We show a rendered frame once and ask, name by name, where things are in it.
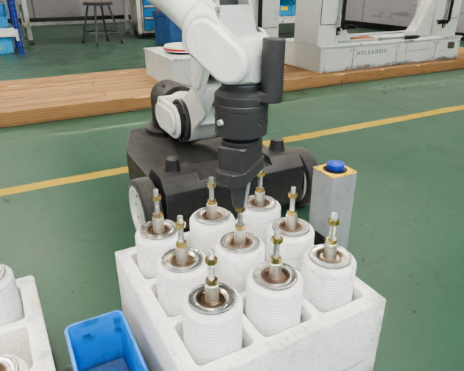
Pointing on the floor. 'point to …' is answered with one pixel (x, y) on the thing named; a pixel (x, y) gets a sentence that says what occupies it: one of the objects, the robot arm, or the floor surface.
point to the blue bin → (104, 344)
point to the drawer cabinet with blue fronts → (143, 18)
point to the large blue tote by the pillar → (166, 29)
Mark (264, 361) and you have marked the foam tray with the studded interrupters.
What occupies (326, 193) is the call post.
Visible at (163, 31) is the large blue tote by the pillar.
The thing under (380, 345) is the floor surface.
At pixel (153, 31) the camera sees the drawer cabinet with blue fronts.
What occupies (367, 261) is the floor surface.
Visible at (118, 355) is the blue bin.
